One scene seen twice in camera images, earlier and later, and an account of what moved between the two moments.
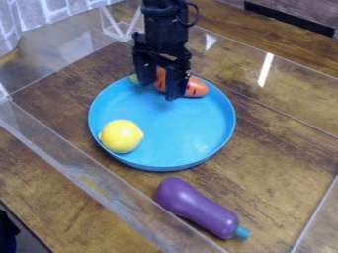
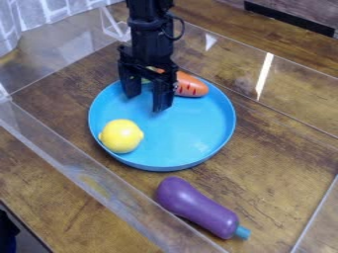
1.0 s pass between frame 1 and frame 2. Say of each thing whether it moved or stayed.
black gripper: moved
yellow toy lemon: stayed
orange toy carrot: stayed
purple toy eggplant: stayed
